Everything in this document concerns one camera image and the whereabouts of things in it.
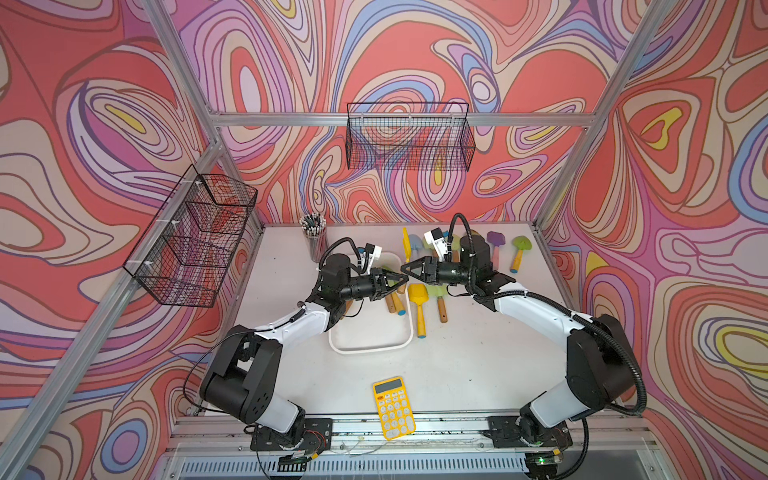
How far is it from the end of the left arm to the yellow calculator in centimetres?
27

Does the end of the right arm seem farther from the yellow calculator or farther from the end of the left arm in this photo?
the yellow calculator

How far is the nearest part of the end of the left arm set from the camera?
66cm

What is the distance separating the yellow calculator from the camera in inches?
29.5
